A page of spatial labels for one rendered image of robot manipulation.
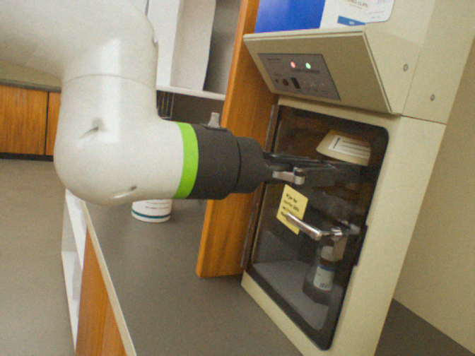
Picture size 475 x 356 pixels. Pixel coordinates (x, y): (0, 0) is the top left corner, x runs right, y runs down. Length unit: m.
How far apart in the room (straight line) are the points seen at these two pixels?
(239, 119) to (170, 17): 0.95
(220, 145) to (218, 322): 0.47
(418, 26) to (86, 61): 0.45
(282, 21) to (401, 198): 0.35
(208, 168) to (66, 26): 0.20
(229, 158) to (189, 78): 1.46
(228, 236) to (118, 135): 0.60
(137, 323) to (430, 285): 0.72
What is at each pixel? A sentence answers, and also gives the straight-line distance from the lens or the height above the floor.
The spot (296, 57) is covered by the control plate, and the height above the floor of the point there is 1.47.
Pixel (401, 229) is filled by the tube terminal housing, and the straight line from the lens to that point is 0.68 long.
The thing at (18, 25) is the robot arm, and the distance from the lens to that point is 0.40.
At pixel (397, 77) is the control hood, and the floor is 1.46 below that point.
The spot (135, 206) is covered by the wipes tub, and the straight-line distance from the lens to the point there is 1.24.
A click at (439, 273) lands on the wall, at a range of 1.07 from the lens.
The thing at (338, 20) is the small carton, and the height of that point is 1.53.
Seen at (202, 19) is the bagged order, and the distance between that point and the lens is 1.90.
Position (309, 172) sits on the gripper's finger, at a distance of 0.49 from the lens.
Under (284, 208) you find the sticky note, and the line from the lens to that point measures 0.76.
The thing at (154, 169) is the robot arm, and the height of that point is 1.31.
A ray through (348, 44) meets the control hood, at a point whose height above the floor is 1.49.
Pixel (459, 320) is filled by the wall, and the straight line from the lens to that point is 1.07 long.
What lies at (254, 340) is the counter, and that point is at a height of 0.94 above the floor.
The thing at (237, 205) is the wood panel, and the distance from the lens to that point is 0.90.
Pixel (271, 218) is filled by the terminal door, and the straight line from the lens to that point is 0.80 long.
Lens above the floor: 1.41
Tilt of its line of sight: 13 degrees down
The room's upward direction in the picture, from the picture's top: 11 degrees clockwise
